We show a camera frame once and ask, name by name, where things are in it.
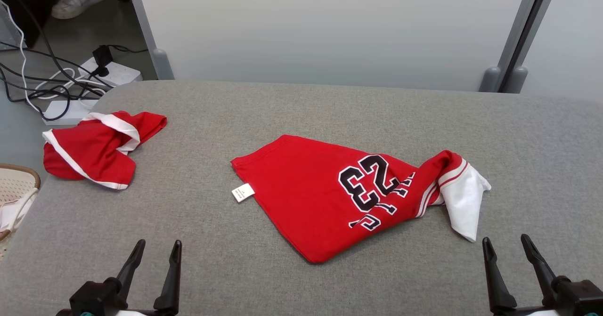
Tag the white partition panel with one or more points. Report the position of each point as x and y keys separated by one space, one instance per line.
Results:
x=570 y=33
x=330 y=24

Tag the grey partition post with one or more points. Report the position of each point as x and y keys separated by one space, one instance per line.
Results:
x=490 y=78
x=162 y=64
x=517 y=79

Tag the white power strip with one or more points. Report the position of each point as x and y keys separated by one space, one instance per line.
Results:
x=122 y=73
x=61 y=111

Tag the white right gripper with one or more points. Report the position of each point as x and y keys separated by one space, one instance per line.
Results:
x=541 y=313

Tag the grey computer tower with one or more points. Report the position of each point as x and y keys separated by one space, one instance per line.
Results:
x=7 y=33

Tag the red shorts white trim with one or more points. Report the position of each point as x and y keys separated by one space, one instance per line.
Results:
x=89 y=151

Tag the black computer tower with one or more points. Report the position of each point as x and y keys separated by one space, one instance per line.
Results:
x=33 y=5

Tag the beige perforated laundry basket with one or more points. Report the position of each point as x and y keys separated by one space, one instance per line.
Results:
x=19 y=179

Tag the black plug adapter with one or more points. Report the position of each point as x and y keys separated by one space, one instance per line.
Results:
x=102 y=56

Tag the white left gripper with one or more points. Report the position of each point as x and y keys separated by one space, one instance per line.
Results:
x=132 y=313

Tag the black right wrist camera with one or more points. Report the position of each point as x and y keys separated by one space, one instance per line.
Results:
x=579 y=299

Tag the red jersey number 23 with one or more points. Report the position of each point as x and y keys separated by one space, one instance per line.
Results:
x=301 y=189

